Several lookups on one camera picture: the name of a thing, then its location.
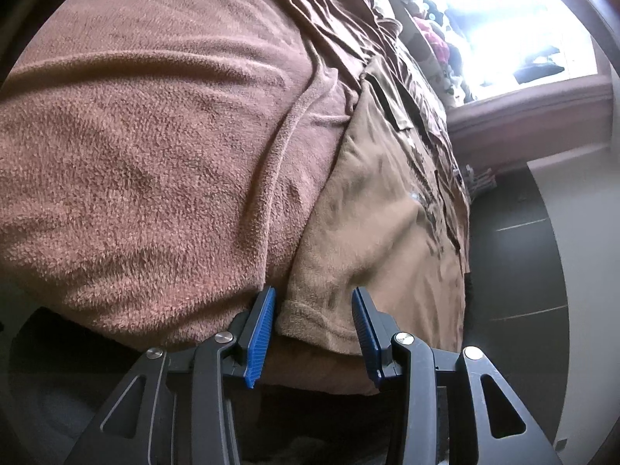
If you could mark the tan printed t-shirt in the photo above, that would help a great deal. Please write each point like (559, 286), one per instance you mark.
(378, 232)

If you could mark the pink plush toy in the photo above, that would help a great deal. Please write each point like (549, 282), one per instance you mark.
(431, 38)

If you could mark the pink curtain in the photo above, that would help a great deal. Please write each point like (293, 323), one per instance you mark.
(533, 116)

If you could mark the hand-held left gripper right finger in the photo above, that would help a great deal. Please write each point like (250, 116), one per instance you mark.
(368, 334)

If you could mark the white nightstand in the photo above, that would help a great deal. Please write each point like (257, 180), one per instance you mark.
(477, 177)

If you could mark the brown fleece blanket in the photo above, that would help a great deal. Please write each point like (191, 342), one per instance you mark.
(145, 155)

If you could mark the bright window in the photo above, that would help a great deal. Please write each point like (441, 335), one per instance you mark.
(508, 19)

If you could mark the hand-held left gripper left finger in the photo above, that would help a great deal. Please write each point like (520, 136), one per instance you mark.
(259, 334)

